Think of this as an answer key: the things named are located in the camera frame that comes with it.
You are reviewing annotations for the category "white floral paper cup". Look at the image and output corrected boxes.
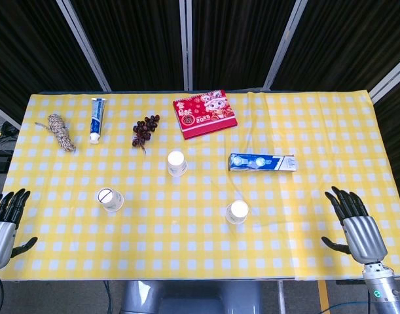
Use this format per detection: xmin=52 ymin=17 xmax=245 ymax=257
xmin=167 ymin=150 xmax=189 ymax=177

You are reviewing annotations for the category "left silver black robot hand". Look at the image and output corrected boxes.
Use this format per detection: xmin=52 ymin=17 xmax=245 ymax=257
xmin=0 ymin=188 xmax=39 ymax=271

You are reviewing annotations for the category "dark red grape bunch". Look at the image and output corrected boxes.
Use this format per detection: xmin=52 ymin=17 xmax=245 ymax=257
xmin=131 ymin=114 xmax=161 ymax=154

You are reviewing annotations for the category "grey robot torso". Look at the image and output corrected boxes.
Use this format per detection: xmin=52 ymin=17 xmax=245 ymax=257
xmin=120 ymin=280 xmax=263 ymax=314

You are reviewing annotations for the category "braided rope bundle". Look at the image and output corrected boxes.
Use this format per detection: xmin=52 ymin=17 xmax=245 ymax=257
xmin=34 ymin=113 xmax=77 ymax=153

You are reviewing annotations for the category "red desk calendar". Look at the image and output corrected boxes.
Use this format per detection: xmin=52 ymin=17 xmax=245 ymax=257
xmin=172 ymin=89 xmax=239 ymax=141

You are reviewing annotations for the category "white green-flower paper cup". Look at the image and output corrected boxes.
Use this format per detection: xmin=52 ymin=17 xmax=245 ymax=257
xmin=225 ymin=200 xmax=249 ymax=225

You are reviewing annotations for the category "blue white toothpaste box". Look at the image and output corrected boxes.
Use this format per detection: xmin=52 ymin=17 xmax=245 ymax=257
xmin=227 ymin=152 xmax=299 ymax=172

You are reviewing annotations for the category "blue floor cable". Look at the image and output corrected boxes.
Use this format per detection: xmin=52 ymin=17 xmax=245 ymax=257
xmin=102 ymin=280 xmax=118 ymax=314

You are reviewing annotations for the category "yellow strap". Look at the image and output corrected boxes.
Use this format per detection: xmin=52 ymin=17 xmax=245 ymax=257
xmin=318 ymin=280 xmax=329 ymax=312

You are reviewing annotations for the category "blue white toothpaste tube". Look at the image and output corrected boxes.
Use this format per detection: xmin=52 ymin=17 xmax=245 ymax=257
xmin=89 ymin=97 xmax=108 ymax=145

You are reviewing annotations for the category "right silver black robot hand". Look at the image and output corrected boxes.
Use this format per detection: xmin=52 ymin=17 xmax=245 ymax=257
xmin=321 ymin=186 xmax=389 ymax=264

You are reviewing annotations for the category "black cable bundle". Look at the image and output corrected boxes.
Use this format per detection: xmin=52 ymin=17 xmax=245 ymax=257
xmin=0 ymin=121 xmax=18 ymax=147

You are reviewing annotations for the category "paper cup with line mark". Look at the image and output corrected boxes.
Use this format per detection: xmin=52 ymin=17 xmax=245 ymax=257
xmin=97 ymin=187 xmax=125 ymax=213

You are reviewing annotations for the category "grey table leg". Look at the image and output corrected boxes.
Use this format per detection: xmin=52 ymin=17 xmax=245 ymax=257
xmin=277 ymin=280 xmax=287 ymax=314

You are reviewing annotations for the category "white screen frame post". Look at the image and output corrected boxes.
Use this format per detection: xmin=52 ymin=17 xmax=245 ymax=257
xmin=0 ymin=100 xmax=22 ymax=131
xmin=178 ymin=0 xmax=194 ymax=92
xmin=54 ymin=0 xmax=113 ymax=92
xmin=369 ymin=53 xmax=400 ymax=104
xmin=263 ymin=0 xmax=309 ymax=90

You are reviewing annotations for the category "yellow white checked tablecloth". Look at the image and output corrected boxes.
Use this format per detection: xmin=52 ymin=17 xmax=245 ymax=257
xmin=1 ymin=88 xmax=400 ymax=282

